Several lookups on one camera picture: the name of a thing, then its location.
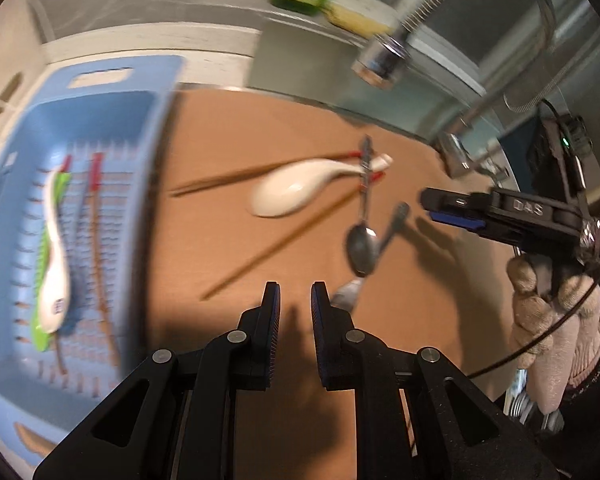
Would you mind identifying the metal fork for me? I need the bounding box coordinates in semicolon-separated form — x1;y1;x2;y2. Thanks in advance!
332;202;410;313

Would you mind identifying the green plastic fork spoon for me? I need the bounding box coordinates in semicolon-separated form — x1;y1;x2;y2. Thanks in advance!
31;167;71;352

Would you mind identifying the blue plastic utensil basket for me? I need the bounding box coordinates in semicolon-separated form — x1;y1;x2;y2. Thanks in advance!
0;54;186;426

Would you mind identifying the beige gloved hand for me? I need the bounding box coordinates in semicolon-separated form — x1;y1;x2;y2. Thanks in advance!
506;256;600;414

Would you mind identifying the black camera box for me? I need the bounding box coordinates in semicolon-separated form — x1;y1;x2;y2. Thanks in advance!
527;115;586;206

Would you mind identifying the chrome kitchen faucet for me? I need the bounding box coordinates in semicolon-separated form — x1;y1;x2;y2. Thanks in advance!
352;0;557;178

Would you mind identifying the stainless steel sink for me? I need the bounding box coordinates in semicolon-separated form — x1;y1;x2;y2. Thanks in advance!
248;21;519;190

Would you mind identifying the white ceramic spoon with logo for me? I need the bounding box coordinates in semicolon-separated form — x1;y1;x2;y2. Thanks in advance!
38;166;71;334

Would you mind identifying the black cable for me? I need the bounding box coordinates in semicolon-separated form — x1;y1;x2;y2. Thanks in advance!
467;98;600;378

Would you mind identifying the metal spoon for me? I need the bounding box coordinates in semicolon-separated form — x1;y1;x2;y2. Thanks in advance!
346;136;377;278

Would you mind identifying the yellow sponge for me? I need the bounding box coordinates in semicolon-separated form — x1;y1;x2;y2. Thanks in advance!
322;0;396;39

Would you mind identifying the plain white ceramic spoon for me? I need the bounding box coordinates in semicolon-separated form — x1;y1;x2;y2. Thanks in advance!
250;158;363;218

